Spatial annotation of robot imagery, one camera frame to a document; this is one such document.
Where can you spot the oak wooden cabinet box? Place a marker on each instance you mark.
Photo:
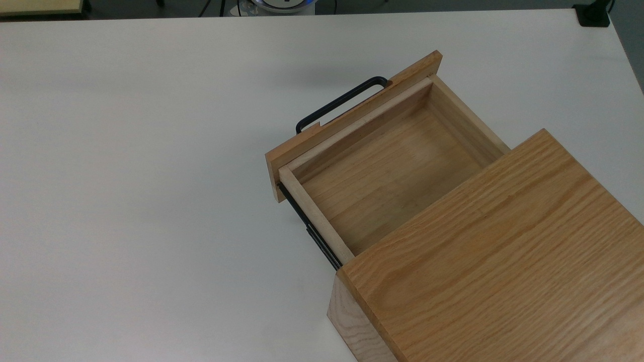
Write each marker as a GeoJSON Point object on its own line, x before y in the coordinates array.
{"type": "Point", "coordinates": [493, 261]}

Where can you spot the black drawer slide rail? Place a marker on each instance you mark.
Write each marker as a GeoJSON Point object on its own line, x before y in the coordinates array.
{"type": "Point", "coordinates": [313, 235]}

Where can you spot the yellow wooden table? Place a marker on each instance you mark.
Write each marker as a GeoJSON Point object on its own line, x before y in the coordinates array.
{"type": "Point", "coordinates": [40, 6]}

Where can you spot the wooden drawer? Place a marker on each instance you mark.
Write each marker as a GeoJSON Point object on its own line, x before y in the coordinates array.
{"type": "Point", "coordinates": [387, 171]}

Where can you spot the black tripod legs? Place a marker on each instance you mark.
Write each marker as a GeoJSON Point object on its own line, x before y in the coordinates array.
{"type": "Point", "coordinates": [222, 6]}

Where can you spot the black table clamp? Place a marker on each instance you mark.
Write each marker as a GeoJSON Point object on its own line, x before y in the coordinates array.
{"type": "Point", "coordinates": [592, 14]}

